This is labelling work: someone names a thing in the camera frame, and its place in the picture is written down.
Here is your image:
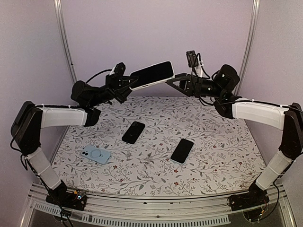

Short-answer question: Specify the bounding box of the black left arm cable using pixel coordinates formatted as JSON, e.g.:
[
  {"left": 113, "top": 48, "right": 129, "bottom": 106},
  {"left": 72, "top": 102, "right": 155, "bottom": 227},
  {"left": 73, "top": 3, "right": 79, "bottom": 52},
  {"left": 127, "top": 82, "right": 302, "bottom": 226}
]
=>
[{"left": 85, "top": 68, "right": 112, "bottom": 83}]

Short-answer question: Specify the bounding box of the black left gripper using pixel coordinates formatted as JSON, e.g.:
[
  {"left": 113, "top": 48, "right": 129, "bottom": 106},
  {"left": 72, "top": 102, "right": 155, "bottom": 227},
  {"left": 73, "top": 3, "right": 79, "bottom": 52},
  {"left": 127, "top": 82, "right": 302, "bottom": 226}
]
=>
[{"left": 89, "top": 73, "right": 141, "bottom": 107}]

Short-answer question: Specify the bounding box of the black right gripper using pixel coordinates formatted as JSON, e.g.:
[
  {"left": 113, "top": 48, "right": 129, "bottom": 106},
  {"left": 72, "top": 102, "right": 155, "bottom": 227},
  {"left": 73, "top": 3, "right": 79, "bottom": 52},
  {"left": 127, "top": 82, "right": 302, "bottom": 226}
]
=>
[{"left": 165, "top": 73, "right": 224, "bottom": 98}]

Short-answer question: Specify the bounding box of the phone with dark screen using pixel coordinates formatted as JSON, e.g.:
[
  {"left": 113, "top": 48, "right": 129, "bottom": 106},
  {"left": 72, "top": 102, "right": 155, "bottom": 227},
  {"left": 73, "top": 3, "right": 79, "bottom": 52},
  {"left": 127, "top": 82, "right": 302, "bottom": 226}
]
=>
[{"left": 170, "top": 139, "right": 194, "bottom": 164}]

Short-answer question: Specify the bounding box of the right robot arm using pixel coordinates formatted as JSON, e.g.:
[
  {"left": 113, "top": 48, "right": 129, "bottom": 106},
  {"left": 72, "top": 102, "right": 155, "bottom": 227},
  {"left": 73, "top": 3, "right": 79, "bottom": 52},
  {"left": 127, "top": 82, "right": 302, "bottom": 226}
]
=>
[{"left": 166, "top": 64, "right": 303, "bottom": 206}]

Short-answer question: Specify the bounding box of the white cased phone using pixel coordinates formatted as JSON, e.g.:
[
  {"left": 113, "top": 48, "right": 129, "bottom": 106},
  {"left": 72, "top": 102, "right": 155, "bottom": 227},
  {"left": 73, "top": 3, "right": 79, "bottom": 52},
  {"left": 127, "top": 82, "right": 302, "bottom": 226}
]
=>
[{"left": 130, "top": 61, "right": 175, "bottom": 91}]

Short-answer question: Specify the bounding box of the floral table mat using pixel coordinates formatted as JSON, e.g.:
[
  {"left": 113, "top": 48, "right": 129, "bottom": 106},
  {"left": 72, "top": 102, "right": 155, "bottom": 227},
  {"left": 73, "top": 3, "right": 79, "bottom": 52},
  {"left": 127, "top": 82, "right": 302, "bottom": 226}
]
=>
[{"left": 52, "top": 97, "right": 266, "bottom": 196}]

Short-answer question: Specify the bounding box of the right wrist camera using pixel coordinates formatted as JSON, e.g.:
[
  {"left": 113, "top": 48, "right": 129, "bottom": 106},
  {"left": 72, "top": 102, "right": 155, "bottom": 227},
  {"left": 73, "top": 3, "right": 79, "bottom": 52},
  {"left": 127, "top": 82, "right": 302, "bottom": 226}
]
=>
[{"left": 186, "top": 50, "right": 203, "bottom": 78}]

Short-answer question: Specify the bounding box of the aluminium right corner post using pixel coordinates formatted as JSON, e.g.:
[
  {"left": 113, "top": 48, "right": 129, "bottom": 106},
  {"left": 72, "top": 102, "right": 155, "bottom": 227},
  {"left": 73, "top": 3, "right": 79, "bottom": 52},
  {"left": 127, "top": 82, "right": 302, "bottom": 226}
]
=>
[{"left": 238, "top": 0, "right": 261, "bottom": 76}]

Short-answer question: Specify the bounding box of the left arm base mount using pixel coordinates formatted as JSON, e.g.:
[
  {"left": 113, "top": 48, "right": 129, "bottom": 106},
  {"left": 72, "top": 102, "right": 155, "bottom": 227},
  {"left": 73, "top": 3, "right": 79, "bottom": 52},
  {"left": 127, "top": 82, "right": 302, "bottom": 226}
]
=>
[{"left": 45, "top": 190, "right": 87, "bottom": 211}]

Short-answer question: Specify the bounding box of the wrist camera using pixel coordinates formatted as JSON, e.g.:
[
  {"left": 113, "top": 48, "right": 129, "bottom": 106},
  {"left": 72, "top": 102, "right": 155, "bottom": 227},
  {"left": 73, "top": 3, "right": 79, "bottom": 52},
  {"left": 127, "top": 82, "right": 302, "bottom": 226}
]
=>
[
  {"left": 109, "top": 62, "right": 126, "bottom": 76},
  {"left": 186, "top": 50, "right": 203, "bottom": 78}
]

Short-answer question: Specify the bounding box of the aluminium corner post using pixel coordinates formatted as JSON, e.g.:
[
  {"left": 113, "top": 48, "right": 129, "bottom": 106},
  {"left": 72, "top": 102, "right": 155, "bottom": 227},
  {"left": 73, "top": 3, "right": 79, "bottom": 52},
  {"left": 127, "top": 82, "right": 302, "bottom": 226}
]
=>
[
  {"left": 53, "top": 0, "right": 78, "bottom": 87},
  {"left": 238, "top": 0, "right": 261, "bottom": 76}
]

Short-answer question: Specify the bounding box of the aluminium left corner post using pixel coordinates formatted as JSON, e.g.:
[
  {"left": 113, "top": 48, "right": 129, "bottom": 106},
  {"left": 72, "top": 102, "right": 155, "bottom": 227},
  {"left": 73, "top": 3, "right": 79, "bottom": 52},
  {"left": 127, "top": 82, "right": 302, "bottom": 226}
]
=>
[{"left": 53, "top": 0, "right": 78, "bottom": 87}]

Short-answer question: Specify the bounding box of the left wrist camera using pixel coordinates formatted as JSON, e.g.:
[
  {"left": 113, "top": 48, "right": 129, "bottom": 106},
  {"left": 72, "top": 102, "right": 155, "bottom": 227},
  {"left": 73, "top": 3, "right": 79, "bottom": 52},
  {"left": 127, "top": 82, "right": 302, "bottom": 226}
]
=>
[{"left": 109, "top": 62, "right": 126, "bottom": 76}]

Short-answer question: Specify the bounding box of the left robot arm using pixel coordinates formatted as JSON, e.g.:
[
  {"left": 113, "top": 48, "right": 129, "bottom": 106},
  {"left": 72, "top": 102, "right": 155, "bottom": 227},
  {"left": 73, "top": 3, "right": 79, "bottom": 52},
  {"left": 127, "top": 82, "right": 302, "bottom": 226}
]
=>
[{"left": 11, "top": 73, "right": 138, "bottom": 205}]

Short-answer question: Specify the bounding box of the light blue cased phone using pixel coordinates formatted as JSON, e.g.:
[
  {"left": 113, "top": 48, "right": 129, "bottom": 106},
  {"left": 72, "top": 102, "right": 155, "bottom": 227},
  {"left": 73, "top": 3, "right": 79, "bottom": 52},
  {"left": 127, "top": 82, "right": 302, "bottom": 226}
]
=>
[{"left": 81, "top": 145, "right": 111, "bottom": 165}]

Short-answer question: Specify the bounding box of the aluminium front rail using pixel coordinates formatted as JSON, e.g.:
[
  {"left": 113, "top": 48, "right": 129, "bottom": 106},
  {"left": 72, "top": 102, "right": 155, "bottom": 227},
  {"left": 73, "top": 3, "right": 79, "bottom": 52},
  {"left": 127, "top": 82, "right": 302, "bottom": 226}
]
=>
[{"left": 20, "top": 183, "right": 297, "bottom": 227}]

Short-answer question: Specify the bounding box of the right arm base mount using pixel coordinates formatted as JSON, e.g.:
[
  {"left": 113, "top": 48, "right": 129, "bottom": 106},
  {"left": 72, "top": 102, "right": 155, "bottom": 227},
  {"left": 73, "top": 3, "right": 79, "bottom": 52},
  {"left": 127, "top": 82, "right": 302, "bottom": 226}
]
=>
[{"left": 226, "top": 191, "right": 269, "bottom": 223}]

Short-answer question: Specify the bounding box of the black cased phone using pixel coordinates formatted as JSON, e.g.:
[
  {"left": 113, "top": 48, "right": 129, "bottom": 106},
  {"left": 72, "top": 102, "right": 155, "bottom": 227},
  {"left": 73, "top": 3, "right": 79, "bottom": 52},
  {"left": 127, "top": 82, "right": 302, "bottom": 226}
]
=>
[{"left": 122, "top": 121, "right": 145, "bottom": 144}]

